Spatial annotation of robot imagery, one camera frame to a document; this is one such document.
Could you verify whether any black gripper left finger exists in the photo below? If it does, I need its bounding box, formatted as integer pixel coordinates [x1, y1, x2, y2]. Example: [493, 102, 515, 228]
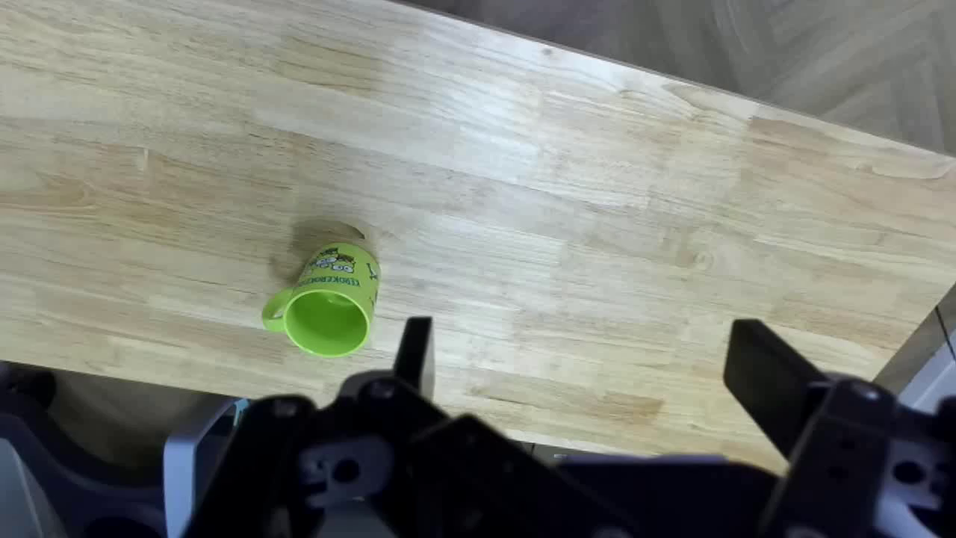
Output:
[394, 317, 435, 396]

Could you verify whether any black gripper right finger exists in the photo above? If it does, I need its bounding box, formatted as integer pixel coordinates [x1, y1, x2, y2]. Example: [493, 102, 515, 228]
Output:
[724, 320, 830, 458]

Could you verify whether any yellow-green plastic mug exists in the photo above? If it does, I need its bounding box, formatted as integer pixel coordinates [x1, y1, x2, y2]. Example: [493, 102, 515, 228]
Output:
[263, 240, 379, 358]

